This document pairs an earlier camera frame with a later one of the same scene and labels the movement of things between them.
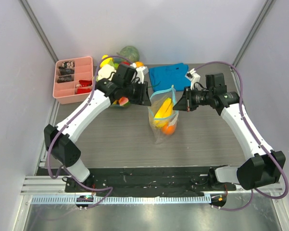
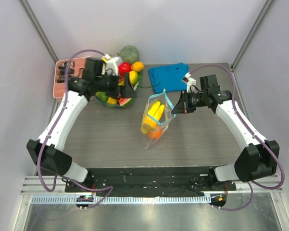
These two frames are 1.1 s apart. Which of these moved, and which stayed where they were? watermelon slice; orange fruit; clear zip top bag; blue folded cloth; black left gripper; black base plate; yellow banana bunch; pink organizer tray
Moved: clear zip top bag; orange fruit; yellow banana bunch; black left gripper
Stayed: pink organizer tray; blue folded cloth; black base plate; watermelon slice
